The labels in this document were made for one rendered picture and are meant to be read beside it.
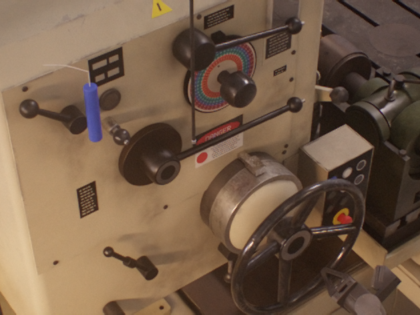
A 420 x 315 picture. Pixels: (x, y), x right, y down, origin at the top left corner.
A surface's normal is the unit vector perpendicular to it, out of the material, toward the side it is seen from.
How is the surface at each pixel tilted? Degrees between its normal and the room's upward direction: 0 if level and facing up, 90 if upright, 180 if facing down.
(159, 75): 90
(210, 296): 0
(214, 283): 0
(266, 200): 61
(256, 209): 65
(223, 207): 57
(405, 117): 32
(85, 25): 45
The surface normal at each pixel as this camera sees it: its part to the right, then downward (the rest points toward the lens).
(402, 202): 0.58, 0.56
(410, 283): -0.81, 0.40
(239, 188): -0.41, -0.43
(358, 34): 0.00, -0.73
